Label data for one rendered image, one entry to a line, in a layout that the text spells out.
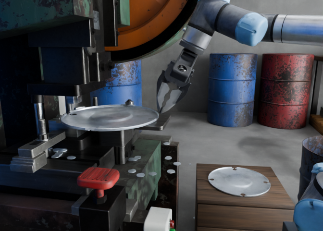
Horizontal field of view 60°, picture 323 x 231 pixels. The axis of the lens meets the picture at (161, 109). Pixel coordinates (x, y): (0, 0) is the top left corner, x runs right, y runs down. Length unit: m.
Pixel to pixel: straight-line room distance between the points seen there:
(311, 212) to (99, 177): 0.46
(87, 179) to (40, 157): 0.23
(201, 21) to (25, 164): 0.56
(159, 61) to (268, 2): 1.66
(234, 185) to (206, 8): 0.88
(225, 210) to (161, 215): 0.66
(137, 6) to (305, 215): 0.92
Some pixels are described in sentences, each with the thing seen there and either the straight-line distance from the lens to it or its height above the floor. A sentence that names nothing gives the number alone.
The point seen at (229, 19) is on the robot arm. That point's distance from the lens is 0.73.
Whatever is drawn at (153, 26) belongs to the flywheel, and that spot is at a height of 1.06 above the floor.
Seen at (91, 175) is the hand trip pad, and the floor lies 0.76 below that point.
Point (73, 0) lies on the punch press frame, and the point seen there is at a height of 1.09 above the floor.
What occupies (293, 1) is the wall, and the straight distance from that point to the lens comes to 4.21.
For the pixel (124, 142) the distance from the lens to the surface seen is 0.84.
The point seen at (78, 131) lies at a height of 0.75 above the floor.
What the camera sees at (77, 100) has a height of 0.83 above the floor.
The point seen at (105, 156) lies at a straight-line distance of 0.79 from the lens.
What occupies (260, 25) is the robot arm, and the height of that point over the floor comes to 1.04.
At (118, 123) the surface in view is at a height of 0.78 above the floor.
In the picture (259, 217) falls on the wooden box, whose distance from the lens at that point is 1.33.
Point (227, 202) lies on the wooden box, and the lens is 1.28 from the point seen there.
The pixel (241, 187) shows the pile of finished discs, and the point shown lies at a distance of 1.39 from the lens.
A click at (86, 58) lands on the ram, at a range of 0.81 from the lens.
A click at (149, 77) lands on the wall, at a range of 4.24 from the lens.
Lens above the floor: 1.00
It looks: 13 degrees down
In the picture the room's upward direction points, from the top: straight up
